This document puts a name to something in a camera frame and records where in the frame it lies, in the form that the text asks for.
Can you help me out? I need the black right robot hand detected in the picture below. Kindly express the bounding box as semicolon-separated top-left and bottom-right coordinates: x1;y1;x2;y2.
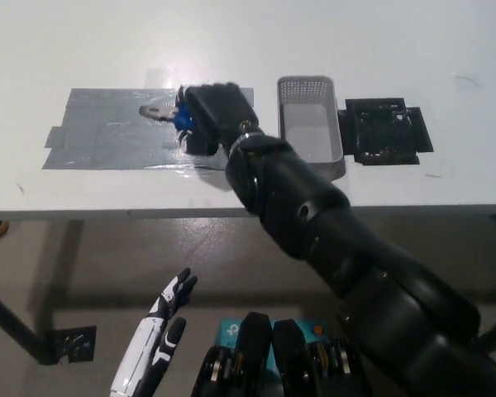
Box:
175;82;260;157

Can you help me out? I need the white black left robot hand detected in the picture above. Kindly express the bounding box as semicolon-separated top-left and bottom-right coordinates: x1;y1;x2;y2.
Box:
109;267;198;397

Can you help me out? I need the blue handled plier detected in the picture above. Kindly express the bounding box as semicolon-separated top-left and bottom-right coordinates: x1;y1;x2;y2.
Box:
139;103;193;132

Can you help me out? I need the grey perforated plastic container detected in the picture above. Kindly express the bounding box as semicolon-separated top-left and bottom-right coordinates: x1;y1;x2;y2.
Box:
275;75;348;182

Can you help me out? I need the black floor tape patch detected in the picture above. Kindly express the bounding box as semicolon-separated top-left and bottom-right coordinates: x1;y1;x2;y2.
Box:
44;325;98;365

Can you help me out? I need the grey table leg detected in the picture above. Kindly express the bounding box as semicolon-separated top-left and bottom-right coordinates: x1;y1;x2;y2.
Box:
51;218;86;332

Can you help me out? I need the grey duct tape patch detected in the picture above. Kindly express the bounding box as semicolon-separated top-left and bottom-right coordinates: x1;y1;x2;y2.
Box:
41;86;257;171

